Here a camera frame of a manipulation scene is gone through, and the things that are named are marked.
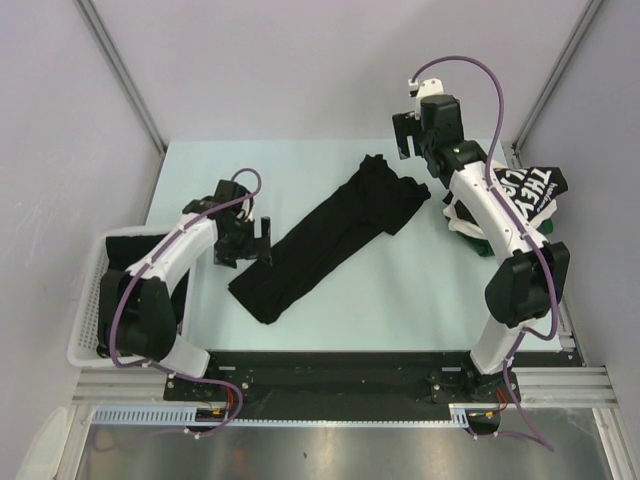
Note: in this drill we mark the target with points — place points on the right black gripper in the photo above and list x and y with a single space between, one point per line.
406 125

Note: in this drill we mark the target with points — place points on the black folded lettered t shirt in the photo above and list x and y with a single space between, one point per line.
530 189

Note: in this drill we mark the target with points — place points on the aluminium frame rail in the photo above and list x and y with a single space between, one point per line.
571 387

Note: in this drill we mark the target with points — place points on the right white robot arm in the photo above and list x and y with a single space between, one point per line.
529 281

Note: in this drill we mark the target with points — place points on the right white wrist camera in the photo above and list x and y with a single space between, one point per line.
422 89

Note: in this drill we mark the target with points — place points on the white plastic laundry basket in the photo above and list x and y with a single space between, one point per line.
83 350

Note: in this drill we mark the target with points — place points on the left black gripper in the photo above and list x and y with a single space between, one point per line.
254 248

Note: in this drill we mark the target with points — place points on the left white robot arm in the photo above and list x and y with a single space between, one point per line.
173 257

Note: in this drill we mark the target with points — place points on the black graphic t shirt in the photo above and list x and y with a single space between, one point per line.
373 201

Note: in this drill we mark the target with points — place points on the white slotted cable duct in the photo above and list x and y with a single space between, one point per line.
192 417

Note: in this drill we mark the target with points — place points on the green folded t shirt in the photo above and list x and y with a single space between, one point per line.
483 248

